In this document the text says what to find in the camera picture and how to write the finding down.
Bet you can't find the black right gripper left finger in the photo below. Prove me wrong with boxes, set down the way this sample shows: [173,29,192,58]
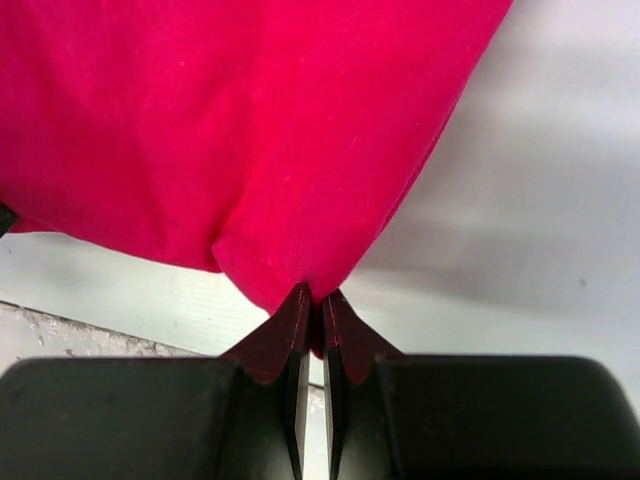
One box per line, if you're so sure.
[1,283,312,479]

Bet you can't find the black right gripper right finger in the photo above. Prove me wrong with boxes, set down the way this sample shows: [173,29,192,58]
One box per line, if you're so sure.
[322,292,639,479]

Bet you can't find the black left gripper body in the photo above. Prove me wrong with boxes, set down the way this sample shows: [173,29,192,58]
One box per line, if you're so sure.
[0,204,17,236]

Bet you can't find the crimson red t shirt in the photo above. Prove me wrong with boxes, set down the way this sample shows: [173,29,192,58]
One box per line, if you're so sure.
[0,0,516,359]

